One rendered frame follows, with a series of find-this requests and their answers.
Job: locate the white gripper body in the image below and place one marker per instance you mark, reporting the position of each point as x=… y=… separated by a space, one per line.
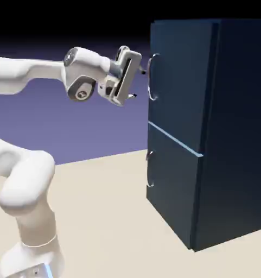
x=130 y=71

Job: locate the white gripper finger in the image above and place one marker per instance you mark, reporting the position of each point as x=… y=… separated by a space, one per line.
x=142 y=71
x=132 y=95

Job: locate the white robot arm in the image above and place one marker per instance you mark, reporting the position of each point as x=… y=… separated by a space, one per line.
x=34 y=67

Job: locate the dark blue cabinet door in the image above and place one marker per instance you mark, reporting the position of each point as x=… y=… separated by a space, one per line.
x=173 y=186
x=180 y=86

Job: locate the dark blue cabinet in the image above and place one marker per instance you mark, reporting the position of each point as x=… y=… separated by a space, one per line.
x=230 y=130

